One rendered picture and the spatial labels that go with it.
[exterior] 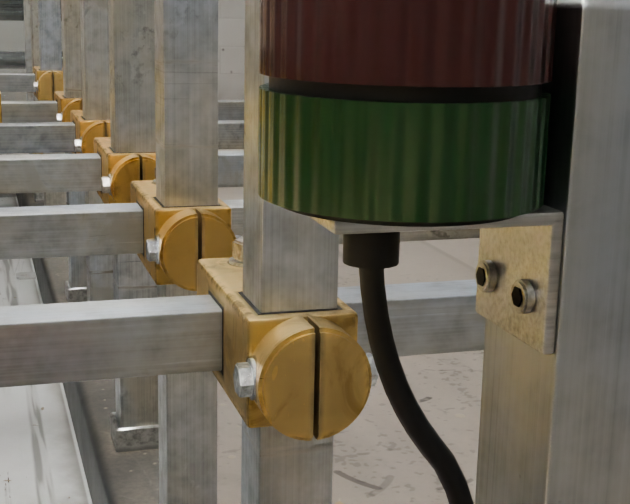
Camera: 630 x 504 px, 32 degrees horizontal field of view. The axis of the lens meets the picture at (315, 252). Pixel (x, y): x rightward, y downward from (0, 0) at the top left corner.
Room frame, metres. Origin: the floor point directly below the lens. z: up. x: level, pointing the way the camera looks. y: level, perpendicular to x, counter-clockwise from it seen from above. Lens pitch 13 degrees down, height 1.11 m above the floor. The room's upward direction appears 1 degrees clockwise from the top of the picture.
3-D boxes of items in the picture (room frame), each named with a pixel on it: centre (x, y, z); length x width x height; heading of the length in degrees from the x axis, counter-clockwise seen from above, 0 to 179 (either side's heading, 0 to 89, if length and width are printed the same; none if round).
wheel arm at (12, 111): (1.50, 0.24, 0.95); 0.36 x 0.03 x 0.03; 107
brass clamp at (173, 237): (0.75, 0.09, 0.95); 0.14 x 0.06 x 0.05; 17
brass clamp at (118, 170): (0.98, 0.17, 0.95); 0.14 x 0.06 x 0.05; 17
